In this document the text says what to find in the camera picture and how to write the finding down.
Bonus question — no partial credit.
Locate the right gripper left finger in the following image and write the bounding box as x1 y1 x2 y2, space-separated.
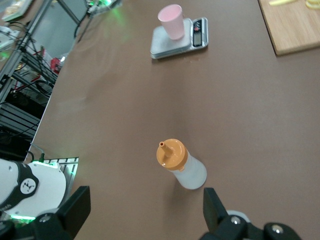
0 185 91 240

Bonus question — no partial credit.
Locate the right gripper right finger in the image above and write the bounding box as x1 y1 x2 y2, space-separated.
202 187 301 240

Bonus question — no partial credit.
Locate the sauce bottle with orange cap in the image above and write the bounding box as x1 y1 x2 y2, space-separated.
156 138 208 190

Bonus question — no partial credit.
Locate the pink plastic cup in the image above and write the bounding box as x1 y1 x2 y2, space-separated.
157 4 186 41

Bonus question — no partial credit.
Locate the small red object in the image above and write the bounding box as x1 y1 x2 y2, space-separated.
50 56 66 74

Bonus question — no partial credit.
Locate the metal equipment rack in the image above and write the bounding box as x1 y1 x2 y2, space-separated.
0 0 61 106

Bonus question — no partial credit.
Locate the silver digital kitchen scale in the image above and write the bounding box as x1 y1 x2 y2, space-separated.
149 16 209 60

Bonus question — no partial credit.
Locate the tray of toy food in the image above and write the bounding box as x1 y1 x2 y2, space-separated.
0 0 35 22

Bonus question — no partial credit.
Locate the yellow plastic knife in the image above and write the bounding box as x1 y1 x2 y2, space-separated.
269 0 298 6

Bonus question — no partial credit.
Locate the wooden cutting board with handle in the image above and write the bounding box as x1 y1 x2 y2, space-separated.
257 0 320 57

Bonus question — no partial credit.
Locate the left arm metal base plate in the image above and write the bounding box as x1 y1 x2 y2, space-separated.
86 0 123 16

